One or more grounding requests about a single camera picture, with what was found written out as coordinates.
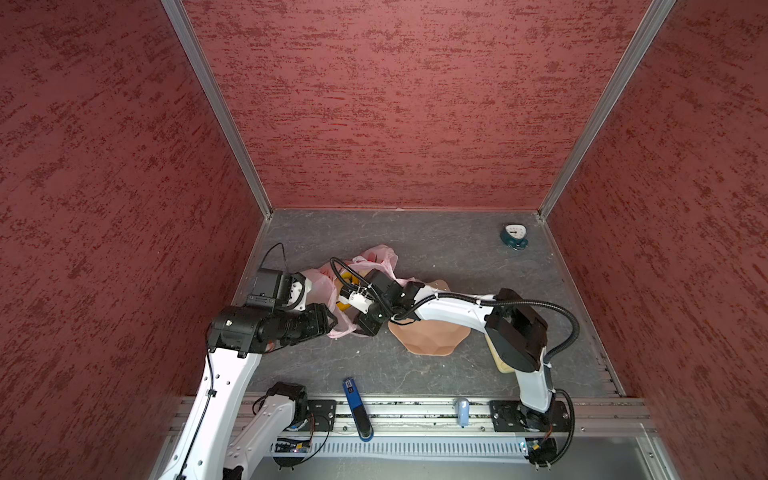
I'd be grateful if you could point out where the pink faceted scalloped bowl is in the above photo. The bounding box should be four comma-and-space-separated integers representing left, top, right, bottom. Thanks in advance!
389, 299, 472, 356

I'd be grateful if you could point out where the light blue rail knob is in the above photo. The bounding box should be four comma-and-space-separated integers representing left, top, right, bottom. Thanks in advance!
454, 397, 470, 428

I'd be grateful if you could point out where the aluminium right corner post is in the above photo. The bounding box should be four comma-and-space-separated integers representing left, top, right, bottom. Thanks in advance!
538, 0, 676, 222

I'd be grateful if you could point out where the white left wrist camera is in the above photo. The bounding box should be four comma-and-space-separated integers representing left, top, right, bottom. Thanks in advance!
285, 273, 312, 312

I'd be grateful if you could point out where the teal twin-bell alarm clock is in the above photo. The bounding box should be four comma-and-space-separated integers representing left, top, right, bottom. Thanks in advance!
500, 224, 529, 250

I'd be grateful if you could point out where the pink translucent plastic bag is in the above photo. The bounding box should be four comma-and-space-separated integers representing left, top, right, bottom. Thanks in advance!
299, 244, 421, 341

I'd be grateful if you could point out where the aluminium left corner post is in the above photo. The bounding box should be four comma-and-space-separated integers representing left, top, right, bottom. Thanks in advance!
161, 0, 274, 221

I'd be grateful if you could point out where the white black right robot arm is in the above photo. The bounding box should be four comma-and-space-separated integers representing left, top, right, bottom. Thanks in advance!
339, 270, 580, 432

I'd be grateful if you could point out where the aluminium front rail base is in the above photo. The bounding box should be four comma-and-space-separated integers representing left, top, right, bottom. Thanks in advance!
173, 392, 652, 463

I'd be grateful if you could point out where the blue black utility knife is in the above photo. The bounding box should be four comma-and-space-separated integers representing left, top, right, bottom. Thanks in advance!
343, 377, 374, 442

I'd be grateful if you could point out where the aluminium corner post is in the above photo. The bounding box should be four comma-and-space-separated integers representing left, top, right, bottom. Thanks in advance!
161, 0, 274, 221
538, 0, 676, 222

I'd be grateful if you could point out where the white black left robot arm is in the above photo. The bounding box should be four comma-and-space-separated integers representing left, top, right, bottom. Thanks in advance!
160, 270, 337, 479

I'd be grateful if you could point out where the black corrugated cable conduit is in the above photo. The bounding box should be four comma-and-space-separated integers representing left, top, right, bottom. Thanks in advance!
328, 256, 581, 367

